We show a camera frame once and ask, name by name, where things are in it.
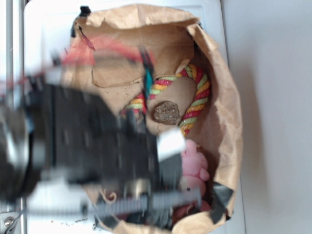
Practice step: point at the brown paper bag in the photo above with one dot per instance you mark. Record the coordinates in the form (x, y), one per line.
(175, 39)

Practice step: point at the brown rock lump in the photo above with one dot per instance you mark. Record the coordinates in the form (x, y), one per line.
(166, 112)

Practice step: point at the multicolour twisted rope toy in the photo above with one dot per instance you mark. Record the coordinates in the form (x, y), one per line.
(200, 99)

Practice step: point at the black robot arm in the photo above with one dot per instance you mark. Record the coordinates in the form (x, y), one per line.
(60, 133)

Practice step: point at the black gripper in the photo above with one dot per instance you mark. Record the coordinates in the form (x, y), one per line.
(146, 186)

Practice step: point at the aluminium frame rail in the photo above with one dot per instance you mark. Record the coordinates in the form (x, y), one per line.
(11, 68)

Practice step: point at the pink plush pig toy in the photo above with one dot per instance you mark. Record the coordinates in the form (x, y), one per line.
(194, 171)

